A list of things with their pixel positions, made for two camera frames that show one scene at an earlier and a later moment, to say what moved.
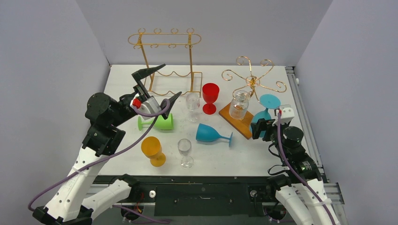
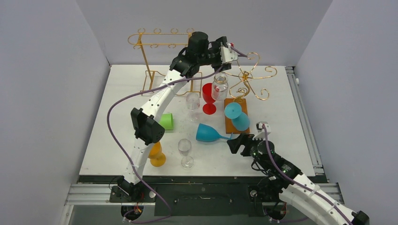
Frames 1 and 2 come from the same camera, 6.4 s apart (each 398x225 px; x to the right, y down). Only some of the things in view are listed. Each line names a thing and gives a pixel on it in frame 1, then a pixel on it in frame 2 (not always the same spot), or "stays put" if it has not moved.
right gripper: x=257 y=129 to x=245 y=145
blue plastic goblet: x=268 y=101 to x=240 y=120
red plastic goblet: x=210 y=93 stays put
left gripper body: x=127 y=114 to x=214 y=56
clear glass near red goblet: x=193 y=101 stays put
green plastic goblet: x=161 y=123 stays put
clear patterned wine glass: x=238 y=108 to x=220 y=86
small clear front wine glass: x=184 y=146 stays put
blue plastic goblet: x=204 y=132 stays put
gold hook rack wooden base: x=243 y=125 to x=248 y=62
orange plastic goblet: x=151 y=147 stays put
